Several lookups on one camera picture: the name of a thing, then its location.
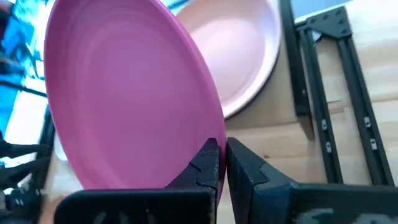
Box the black metal stand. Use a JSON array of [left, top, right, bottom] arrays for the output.
[[0, 105, 55, 224]]

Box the magenta plastic plate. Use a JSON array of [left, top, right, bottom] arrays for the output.
[[43, 0, 227, 203]]

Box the pale pink plate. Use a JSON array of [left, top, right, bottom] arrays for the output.
[[175, 0, 282, 119]]

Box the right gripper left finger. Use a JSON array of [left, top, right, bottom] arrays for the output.
[[54, 138, 220, 224]]

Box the black aluminium extrusion frame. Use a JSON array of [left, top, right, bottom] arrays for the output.
[[295, 6, 396, 187]]

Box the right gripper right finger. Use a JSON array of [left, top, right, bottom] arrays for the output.
[[226, 138, 398, 224]]

